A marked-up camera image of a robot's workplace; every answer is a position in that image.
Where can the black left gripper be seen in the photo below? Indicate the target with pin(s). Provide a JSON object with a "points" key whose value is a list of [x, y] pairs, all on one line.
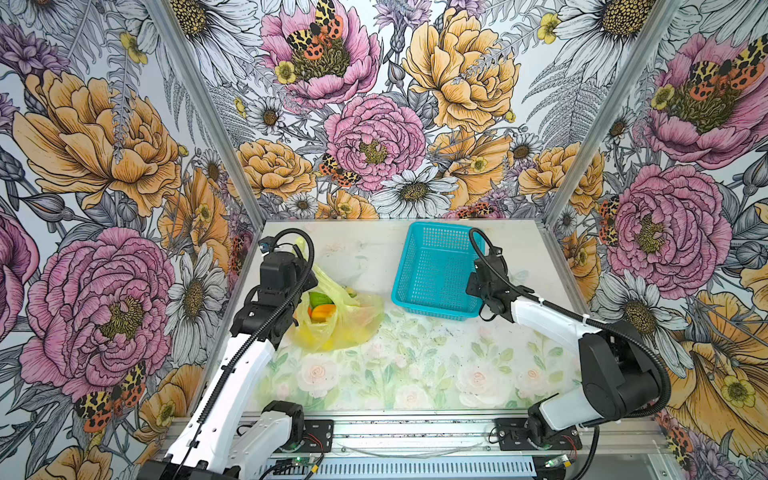
{"points": [[311, 283]]}

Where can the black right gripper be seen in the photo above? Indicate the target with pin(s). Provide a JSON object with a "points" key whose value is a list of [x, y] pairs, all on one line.
{"points": [[471, 285]]}

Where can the yellow-green plastic bag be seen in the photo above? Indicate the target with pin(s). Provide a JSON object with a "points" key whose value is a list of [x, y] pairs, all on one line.
{"points": [[357, 319]]}

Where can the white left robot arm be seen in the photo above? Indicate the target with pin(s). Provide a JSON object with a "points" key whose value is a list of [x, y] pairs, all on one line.
{"points": [[208, 447]]}

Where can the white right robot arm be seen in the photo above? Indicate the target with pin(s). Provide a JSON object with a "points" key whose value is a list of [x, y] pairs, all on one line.
{"points": [[621, 377]]}

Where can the orange toy fruit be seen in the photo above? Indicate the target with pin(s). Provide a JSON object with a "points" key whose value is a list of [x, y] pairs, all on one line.
{"points": [[322, 313]]}

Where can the green toy pepper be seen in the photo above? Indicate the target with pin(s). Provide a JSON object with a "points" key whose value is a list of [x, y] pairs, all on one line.
{"points": [[317, 298]]}

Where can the teal plastic mesh basket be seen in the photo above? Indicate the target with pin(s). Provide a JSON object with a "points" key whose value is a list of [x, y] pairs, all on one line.
{"points": [[434, 271]]}

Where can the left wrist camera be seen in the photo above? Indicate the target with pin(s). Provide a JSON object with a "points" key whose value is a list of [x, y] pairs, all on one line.
{"points": [[268, 244]]}

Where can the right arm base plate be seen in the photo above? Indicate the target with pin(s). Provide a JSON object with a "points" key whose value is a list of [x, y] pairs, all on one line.
{"points": [[516, 434]]}

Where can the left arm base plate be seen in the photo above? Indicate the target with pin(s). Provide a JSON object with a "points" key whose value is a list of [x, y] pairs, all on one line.
{"points": [[312, 435]]}

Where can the aluminium front rail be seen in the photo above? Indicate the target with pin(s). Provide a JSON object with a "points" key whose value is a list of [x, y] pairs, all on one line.
{"points": [[458, 432]]}

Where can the white vented cable duct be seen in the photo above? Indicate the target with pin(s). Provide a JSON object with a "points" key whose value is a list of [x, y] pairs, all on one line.
{"points": [[449, 467]]}

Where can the aluminium frame corner post left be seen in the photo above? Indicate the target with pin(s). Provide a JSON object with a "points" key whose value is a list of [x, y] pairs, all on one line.
{"points": [[186, 64]]}

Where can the aluminium frame corner post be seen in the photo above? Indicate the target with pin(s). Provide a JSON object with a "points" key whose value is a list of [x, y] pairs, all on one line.
{"points": [[649, 38], [186, 64]]}

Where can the aluminium frame corner post right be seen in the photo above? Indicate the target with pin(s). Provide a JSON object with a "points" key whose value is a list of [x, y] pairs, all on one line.
{"points": [[649, 38]]}

